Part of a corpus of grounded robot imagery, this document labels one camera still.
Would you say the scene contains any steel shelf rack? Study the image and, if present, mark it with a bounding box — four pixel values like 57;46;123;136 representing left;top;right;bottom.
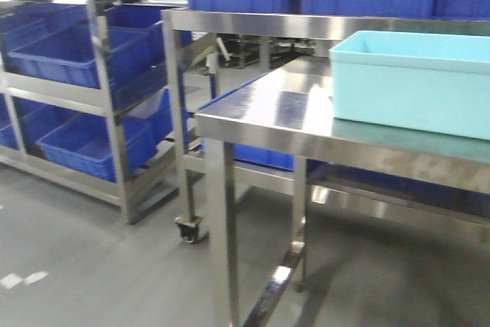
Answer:
1;0;173;224

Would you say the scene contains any stainless steel front table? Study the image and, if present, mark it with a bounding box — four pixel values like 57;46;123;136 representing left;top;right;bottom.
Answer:
197;57;489;326

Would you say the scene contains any stainless steel table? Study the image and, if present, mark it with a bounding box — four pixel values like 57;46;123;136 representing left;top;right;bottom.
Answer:
162;8;489;221
197;57;489;326

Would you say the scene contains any caster wheel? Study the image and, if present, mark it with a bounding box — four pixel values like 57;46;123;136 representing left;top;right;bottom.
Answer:
174;216;203;244

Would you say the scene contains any stainless steel back table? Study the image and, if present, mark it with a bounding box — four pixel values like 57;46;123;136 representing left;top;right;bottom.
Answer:
162;8;489;221

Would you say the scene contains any light blue plastic tub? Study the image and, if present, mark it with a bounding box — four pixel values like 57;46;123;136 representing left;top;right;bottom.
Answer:
330;31;489;139

